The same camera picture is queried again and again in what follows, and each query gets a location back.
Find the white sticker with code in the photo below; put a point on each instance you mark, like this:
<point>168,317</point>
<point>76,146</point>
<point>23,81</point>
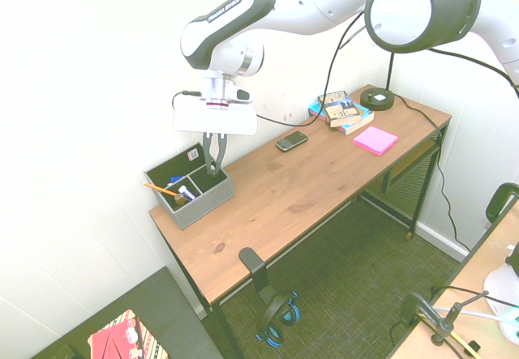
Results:
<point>193,155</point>

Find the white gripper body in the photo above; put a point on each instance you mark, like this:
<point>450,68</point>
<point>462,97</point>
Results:
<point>215,122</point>

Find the pink sticky note pad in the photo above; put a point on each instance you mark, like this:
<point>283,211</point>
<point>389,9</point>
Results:
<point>375,140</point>

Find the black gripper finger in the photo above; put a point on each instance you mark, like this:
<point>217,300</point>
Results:
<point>221,150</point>
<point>207,150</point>

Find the black C clamp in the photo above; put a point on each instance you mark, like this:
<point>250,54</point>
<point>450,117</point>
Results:
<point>425,312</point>

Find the paperback book photo cover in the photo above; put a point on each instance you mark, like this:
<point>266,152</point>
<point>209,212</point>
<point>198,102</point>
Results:
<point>338,109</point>

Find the yellow pencil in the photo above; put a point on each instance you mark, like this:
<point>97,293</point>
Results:
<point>160,189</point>

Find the small blue clip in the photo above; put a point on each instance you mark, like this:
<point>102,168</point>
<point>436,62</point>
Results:
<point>175,180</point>

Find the red patterned booklet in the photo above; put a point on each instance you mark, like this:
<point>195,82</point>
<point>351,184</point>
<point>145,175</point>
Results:
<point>121,338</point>

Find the black desk lamp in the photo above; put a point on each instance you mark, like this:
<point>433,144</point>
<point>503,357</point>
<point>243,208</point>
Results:
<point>377,99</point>

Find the white blue glue stick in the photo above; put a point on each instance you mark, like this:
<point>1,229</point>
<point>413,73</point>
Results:
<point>186,192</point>

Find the white teal power strip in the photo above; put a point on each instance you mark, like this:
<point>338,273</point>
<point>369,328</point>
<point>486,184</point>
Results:
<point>511,324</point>

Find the light blue paperback book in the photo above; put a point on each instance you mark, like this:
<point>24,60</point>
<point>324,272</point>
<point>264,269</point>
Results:
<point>363,120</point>

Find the black keypad mobile phone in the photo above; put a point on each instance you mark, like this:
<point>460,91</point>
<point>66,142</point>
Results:
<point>292,141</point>

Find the grey fabric desk organizer holder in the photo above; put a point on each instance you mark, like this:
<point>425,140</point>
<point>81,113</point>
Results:
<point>202,209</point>

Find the dark side table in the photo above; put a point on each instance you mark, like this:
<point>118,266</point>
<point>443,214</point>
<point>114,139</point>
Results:
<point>170,294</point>

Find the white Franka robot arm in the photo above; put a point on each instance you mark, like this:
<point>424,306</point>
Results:
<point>308,14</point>

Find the black blue headphones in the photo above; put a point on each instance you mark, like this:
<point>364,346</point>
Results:
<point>280,314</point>

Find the wooden desk with black frame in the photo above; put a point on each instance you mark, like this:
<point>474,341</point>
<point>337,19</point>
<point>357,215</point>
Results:
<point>409,197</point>

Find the black headphone hanger hook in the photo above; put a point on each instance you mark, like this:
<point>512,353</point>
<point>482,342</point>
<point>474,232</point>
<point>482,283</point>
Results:
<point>253,259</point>

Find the small brown round object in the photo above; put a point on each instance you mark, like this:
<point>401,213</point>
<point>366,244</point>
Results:
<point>180,199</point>

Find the black table clamp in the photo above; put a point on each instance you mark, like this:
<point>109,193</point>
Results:
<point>498,201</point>

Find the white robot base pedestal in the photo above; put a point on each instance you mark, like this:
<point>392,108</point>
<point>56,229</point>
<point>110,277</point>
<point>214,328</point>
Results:
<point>503,290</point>

